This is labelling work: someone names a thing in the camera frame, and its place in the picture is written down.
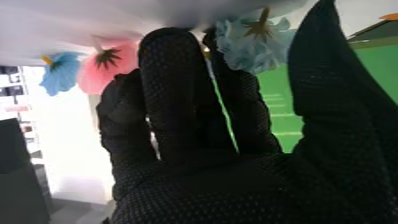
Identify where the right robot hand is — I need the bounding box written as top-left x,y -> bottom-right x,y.
96,0 -> 398,224

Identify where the pale blue flower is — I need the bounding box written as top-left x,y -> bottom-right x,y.
213,6 -> 298,75

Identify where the pink flower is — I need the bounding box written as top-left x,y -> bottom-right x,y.
76,37 -> 142,96

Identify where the white sheet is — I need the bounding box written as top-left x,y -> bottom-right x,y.
0,0 -> 398,66

